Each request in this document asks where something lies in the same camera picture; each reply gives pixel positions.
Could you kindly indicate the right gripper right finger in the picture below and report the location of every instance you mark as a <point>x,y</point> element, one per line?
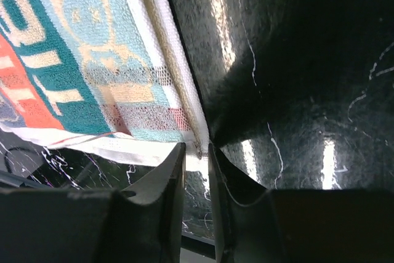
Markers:
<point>237,225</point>

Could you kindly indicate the blue red patterned towel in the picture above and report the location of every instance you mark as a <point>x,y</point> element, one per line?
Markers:
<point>108,77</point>

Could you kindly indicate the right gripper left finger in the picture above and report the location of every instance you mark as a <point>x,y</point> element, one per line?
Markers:
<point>157,210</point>

